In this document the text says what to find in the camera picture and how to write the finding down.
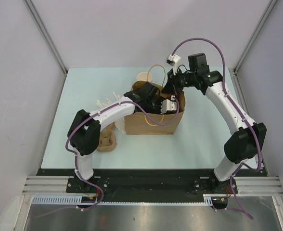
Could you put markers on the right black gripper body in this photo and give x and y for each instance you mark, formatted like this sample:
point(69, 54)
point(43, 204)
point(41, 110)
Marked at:
point(179, 80)

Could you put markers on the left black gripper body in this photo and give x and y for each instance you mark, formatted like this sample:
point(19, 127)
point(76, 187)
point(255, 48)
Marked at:
point(153, 107)

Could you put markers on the brown paper bag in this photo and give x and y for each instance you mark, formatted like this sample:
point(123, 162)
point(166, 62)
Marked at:
point(143, 123)

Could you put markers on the pulp cup carrier tray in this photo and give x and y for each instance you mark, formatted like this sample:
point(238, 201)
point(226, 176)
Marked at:
point(107, 139)

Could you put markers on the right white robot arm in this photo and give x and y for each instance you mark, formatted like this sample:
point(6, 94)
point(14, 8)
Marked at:
point(247, 136)

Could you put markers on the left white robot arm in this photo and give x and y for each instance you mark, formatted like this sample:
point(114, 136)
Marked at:
point(84, 132)

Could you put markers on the stack of paper cups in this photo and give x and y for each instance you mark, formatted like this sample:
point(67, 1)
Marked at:
point(144, 76)

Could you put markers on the bundle of wrapped straws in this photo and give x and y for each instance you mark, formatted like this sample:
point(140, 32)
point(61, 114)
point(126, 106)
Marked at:
point(119, 123)

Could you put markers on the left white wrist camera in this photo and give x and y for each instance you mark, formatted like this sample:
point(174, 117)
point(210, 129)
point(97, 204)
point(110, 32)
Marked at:
point(169, 105)

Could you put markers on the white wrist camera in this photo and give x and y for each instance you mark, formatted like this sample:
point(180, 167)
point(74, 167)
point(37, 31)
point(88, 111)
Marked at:
point(169, 105)
point(174, 61)

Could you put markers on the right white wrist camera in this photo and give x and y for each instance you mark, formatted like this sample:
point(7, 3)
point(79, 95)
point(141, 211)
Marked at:
point(174, 61)

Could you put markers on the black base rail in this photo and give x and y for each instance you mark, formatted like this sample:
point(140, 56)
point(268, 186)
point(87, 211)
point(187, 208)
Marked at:
point(133, 183)

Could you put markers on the white slotted cable duct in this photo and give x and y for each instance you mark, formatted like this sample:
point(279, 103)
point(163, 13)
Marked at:
point(201, 200)

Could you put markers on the aluminium frame post right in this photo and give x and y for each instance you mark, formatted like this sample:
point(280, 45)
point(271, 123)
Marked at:
point(258, 29)

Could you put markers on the aluminium frame post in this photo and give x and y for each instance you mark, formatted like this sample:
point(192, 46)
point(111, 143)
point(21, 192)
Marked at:
point(30, 6)
point(258, 29)

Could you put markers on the aluminium frame post left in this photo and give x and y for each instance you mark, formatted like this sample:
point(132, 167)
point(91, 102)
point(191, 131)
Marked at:
point(30, 6)

